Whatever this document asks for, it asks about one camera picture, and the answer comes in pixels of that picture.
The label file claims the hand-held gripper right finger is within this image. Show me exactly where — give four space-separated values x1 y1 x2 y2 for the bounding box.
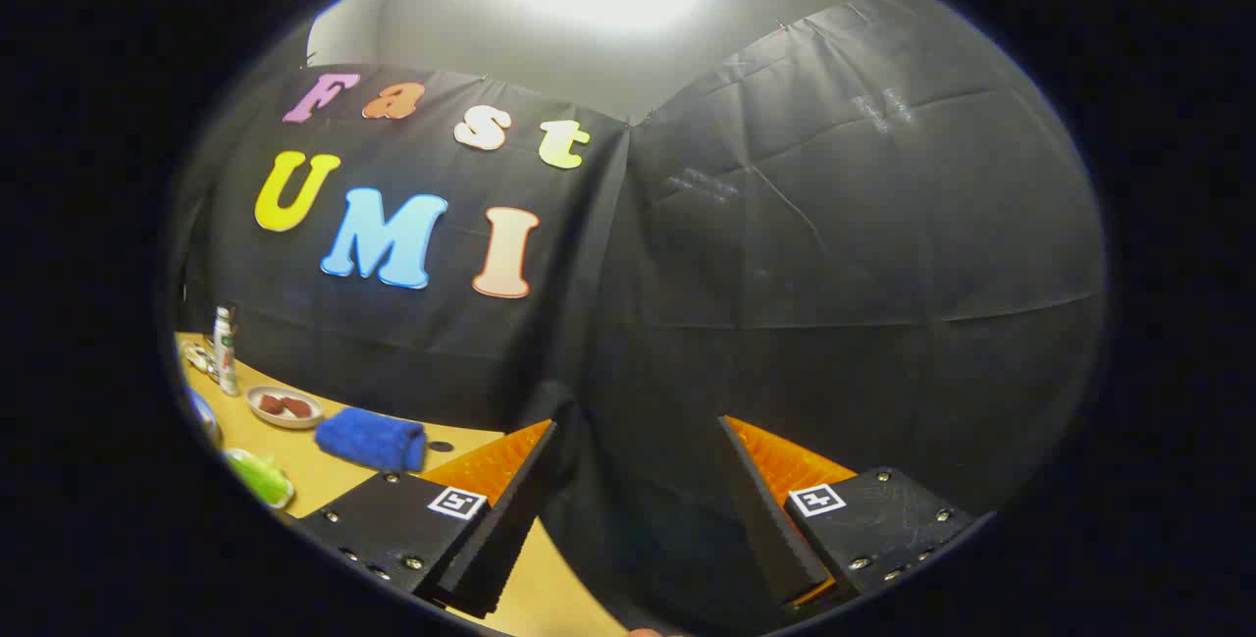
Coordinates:
716 414 979 610

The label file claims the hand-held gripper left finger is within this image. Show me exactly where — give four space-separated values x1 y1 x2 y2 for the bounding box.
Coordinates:
290 419 560 620

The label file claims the green lettuce leaf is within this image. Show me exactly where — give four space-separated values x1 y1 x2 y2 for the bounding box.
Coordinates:
228 452 288 503

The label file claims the blue folded towel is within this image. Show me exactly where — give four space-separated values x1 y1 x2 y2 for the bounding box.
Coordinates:
314 407 429 473

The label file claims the white square plate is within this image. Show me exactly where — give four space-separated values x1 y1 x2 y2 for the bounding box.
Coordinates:
224 448 295 510

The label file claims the black backdrop cloth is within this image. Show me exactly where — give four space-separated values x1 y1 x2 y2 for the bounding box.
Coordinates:
172 0 1108 633

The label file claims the beige round plate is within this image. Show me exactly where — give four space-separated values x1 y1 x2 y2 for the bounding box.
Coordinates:
245 385 325 430

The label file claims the blue round plate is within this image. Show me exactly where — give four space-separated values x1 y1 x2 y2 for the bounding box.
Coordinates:
186 387 223 447

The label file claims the white drink bottle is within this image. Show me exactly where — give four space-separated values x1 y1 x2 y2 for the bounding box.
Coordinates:
213 303 240 397

